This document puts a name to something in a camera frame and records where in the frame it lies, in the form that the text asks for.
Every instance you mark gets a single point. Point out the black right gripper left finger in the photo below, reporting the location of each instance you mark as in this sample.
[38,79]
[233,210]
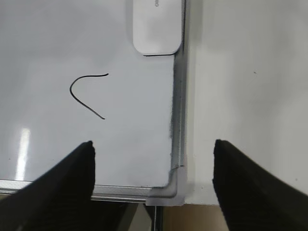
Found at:
[59,200]

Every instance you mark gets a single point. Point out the white whiteboard eraser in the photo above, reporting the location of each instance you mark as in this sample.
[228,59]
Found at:
[157,26]

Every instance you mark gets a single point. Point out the white board with aluminium frame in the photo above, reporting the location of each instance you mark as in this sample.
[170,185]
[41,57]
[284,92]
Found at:
[69,73]

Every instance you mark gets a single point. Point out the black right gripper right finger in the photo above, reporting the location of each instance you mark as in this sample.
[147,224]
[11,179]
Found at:
[252,199]

